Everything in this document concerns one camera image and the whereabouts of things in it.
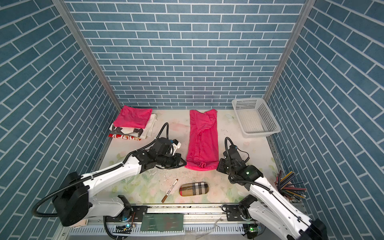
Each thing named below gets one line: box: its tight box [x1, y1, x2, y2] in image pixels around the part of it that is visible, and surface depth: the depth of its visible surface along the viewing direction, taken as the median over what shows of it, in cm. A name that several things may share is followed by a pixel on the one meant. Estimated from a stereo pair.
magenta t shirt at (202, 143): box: [185, 109, 219, 171], surface depth 103 cm
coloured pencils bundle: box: [274, 170, 307, 202], surface depth 74 cm
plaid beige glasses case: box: [179, 182, 210, 197], surface depth 80 cm
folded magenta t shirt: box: [113, 105, 153, 129], surface depth 109 cm
